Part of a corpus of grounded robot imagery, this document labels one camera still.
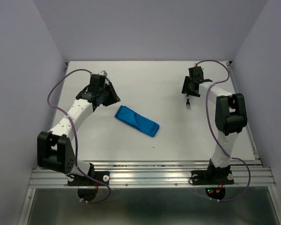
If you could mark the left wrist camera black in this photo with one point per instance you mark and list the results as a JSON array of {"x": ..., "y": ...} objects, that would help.
[{"x": 97, "y": 81}]

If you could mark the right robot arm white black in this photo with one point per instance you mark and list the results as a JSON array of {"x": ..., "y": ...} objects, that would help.
[{"x": 230, "y": 119}]

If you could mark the blue cloth napkin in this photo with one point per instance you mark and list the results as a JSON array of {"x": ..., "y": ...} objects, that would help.
[{"x": 137, "y": 121}]

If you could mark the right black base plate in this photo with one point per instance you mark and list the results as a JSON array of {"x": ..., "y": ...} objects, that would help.
[{"x": 202, "y": 177}]

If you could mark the steel fork black handle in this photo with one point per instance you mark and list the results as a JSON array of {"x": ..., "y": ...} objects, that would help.
[{"x": 188, "y": 104}]

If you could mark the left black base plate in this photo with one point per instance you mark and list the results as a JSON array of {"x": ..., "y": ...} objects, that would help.
[{"x": 101, "y": 178}]

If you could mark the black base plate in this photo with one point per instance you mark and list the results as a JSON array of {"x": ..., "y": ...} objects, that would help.
[
  {"x": 202, "y": 177},
  {"x": 101, "y": 178}
]

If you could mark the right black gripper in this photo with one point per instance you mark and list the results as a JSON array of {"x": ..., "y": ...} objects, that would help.
[{"x": 185, "y": 89}]

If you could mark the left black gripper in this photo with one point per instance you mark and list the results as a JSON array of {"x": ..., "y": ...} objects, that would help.
[{"x": 114, "y": 98}]

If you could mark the aluminium front rail frame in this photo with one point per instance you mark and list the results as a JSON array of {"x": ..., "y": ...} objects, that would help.
[{"x": 158, "y": 174}]

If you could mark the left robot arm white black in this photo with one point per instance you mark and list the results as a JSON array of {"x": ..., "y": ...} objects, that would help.
[{"x": 57, "y": 149}]

